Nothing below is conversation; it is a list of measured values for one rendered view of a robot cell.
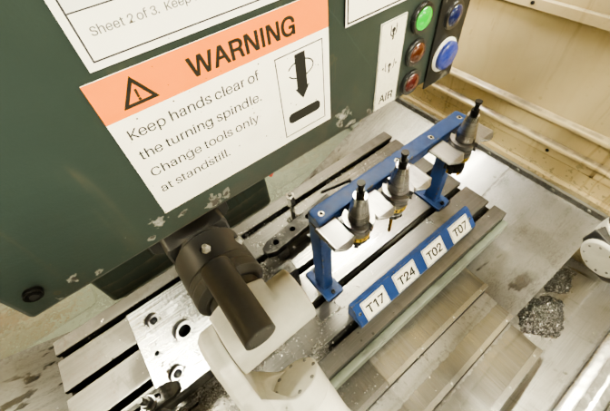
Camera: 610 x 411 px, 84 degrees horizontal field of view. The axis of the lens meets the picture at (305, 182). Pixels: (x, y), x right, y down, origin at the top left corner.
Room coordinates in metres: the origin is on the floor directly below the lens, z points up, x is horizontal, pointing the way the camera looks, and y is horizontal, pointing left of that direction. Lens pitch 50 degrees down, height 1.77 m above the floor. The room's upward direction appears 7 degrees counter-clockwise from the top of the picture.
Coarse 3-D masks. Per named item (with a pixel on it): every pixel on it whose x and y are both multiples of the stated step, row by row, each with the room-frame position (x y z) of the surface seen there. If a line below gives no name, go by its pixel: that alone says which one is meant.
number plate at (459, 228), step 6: (462, 216) 0.50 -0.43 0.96; (456, 222) 0.48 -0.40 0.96; (462, 222) 0.49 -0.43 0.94; (468, 222) 0.49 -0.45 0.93; (450, 228) 0.47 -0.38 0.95; (456, 228) 0.47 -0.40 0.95; (462, 228) 0.48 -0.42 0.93; (468, 228) 0.48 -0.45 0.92; (450, 234) 0.46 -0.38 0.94; (456, 234) 0.46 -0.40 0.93; (462, 234) 0.46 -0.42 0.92; (456, 240) 0.45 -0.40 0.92
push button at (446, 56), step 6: (450, 42) 0.31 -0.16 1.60; (456, 42) 0.31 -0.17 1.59; (444, 48) 0.30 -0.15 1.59; (450, 48) 0.31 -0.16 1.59; (456, 48) 0.31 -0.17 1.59; (438, 54) 0.30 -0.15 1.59; (444, 54) 0.30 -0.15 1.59; (450, 54) 0.31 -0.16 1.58; (456, 54) 0.31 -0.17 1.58; (438, 60) 0.30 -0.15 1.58; (444, 60) 0.30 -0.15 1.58; (450, 60) 0.31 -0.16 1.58; (438, 66) 0.30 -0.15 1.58; (444, 66) 0.30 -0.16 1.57
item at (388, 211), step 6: (372, 192) 0.42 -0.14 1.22; (378, 192) 0.42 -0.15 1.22; (372, 198) 0.41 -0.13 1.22; (378, 198) 0.41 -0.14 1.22; (384, 198) 0.41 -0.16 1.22; (372, 204) 0.39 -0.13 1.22; (378, 204) 0.39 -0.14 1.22; (384, 204) 0.39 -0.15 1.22; (390, 204) 0.39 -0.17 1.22; (378, 210) 0.38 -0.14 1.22; (384, 210) 0.38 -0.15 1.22; (390, 210) 0.37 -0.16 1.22; (378, 216) 0.36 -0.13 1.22; (384, 216) 0.36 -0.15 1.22; (390, 216) 0.36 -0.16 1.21
